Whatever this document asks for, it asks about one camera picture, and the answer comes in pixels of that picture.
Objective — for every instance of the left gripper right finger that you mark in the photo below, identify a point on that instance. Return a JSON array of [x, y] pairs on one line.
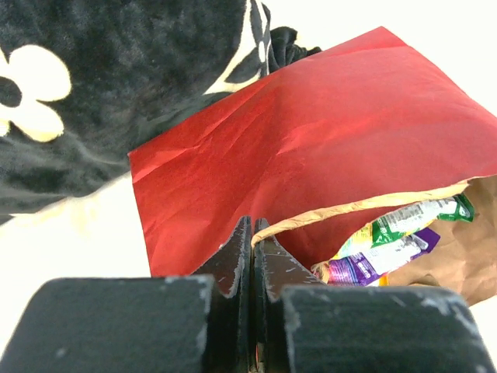
[[306, 326]]

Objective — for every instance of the purple candy packet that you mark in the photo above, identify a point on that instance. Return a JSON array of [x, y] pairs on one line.
[[368, 268]]

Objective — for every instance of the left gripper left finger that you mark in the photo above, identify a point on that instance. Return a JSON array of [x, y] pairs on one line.
[[195, 323]]

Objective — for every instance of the red brown paper bag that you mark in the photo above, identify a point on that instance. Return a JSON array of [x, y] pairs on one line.
[[320, 149]]

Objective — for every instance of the black flower pattern pillow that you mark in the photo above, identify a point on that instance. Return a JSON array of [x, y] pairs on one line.
[[83, 83]]

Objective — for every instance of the green Fox's candy packet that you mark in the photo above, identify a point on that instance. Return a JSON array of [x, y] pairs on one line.
[[406, 221]]

